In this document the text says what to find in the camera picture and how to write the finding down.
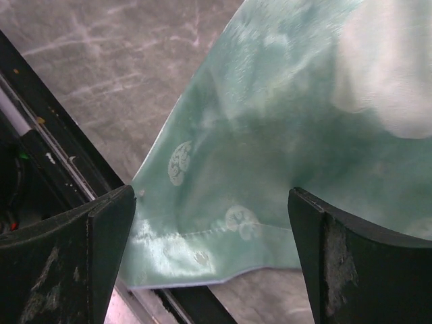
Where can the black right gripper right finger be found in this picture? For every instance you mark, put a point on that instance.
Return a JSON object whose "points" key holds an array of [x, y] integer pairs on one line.
{"points": [[356, 271]]}

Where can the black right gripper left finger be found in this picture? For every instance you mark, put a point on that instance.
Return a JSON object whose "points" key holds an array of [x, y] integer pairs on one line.
{"points": [[63, 269]]}

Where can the green satin pillowcase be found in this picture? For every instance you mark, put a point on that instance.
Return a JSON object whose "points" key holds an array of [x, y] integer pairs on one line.
{"points": [[330, 96]]}

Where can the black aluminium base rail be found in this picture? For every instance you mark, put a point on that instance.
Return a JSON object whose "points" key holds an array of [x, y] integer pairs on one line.
{"points": [[48, 167]]}

